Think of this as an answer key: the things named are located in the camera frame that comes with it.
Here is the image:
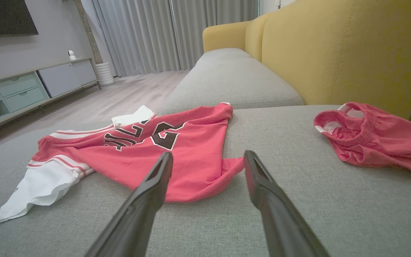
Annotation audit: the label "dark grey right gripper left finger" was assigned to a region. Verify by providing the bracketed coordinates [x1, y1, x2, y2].
[83, 152, 174, 257]

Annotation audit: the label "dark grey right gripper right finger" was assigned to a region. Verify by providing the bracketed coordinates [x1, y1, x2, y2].
[243, 150, 331, 257]

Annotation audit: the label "red white basketball jersey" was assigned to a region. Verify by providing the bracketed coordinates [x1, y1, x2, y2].
[0, 102, 245, 224]

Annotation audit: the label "red basketball shorts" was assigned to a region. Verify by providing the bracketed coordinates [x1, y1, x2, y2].
[313, 102, 411, 182]

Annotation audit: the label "large grey sofa ottoman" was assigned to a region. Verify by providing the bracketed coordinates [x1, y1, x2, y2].
[0, 105, 411, 257]

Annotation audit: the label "long grey sofa seat cushion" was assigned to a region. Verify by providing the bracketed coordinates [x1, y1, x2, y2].
[161, 57, 305, 115]

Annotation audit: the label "white ribbed bin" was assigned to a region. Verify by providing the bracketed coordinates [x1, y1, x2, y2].
[96, 62, 115, 86]

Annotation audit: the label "pale low media cabinet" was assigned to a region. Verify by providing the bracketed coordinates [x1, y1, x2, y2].
[0, 58, 101, 138]

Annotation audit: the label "short grey sofa seat cushion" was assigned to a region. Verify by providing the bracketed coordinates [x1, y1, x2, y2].
[195, 48, 252, 70]

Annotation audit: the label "grey pleated curtain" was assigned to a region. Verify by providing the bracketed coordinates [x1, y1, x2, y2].
[91, 0, 259, 77]

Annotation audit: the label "wide yellow sofa back cushion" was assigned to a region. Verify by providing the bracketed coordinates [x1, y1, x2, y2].
[262, 0, 411, 120]

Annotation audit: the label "narrow yellow sofa back cushion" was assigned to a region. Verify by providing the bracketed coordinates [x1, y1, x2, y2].
[245, 12, 270, 63]

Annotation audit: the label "yellow sofa end cushion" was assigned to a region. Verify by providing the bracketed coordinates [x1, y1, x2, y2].
[202, 20, 252, 53]

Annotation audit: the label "black wall television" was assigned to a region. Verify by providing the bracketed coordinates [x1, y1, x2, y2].
[0, 0, 39, 39]

